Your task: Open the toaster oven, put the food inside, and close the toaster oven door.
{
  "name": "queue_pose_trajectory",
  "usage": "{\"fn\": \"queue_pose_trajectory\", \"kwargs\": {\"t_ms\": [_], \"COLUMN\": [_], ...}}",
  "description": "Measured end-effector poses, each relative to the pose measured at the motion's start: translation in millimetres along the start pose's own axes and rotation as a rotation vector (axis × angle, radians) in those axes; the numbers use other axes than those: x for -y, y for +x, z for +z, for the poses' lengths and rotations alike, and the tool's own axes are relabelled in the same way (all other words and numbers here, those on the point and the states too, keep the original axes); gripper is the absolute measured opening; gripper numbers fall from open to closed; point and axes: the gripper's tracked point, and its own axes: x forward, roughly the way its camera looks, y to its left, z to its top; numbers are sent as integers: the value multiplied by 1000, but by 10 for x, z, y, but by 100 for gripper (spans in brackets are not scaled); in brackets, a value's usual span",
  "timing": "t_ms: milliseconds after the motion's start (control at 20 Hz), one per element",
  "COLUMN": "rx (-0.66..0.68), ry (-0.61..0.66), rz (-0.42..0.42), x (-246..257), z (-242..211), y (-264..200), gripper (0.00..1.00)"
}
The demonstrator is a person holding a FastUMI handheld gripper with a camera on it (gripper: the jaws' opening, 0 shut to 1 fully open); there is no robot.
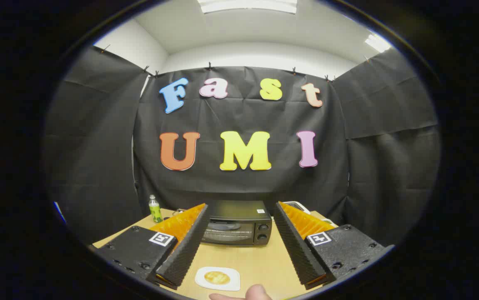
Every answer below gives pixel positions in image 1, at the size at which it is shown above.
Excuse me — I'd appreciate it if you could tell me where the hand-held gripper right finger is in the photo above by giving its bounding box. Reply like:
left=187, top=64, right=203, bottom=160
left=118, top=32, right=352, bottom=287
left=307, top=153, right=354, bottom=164
left=273, top=201, right=395, bottom=291

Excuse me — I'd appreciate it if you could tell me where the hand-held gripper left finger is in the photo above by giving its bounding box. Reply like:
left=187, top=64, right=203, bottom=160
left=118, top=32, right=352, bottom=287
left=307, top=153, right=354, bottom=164
left=93, top=203, right=211, bottom=291

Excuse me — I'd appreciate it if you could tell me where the golden bread roll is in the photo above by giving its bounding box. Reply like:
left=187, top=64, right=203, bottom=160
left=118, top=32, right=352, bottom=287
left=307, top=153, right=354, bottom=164
left=204, top=271, right=231, bottom=285

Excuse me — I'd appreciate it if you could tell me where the white rectangular plate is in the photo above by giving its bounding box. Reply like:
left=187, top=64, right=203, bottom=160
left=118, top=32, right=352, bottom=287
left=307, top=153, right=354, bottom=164
left=195, top=267, right=241, bottom=291

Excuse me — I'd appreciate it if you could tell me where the ceiling light panel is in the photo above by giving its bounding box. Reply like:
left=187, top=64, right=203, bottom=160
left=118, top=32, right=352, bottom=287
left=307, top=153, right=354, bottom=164
left=364, top=33, right=392, bottom=53
left=198, top=0, right=298, bottom=14

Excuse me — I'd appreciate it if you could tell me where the black toaster oven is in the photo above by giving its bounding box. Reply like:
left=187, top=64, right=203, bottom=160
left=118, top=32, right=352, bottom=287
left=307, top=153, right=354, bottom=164
left=201, top=200, right=272, bottom=246

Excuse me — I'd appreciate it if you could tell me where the black backdrop cloth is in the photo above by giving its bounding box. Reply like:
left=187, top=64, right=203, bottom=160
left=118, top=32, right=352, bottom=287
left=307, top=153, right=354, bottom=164
left=43, top=45, right=442, bottom=246

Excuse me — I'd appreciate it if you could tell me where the green label plastic bottle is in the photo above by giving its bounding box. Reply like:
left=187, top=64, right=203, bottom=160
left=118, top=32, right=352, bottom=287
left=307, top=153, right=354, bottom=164
left=148, top=195, right=163, bottom=223

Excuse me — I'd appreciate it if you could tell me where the white slot toaster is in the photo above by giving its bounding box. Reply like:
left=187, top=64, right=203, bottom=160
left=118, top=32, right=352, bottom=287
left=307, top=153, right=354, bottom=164
left=283, top=201, right=311, bottom=215

